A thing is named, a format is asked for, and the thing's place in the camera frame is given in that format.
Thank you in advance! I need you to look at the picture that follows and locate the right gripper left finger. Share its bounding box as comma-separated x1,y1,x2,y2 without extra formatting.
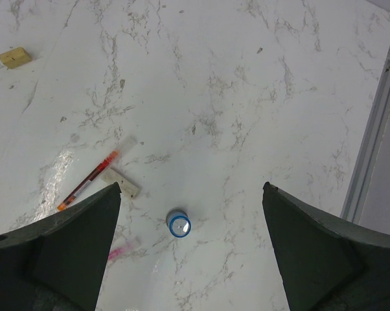
0,183,121,310

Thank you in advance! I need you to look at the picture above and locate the red pen lower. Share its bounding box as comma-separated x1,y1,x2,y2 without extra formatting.
108,237,141,262

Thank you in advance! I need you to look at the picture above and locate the red pen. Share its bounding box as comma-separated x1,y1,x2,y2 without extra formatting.
57,135,137,211
108,237,141,262

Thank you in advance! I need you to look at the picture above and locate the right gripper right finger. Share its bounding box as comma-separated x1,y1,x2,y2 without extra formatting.
262,182,390,310

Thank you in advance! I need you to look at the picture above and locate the aluminium frame rail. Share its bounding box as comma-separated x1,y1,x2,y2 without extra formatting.
341,47,390,224

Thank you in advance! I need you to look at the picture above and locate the red pen upper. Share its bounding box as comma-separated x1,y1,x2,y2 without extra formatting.
57,135,137,211

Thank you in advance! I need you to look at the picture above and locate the tan cork eraser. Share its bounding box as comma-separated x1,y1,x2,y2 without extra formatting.
0,47,32,69

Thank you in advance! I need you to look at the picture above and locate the blue-capped small bottle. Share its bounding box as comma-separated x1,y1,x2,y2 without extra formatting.
166,209,191,238

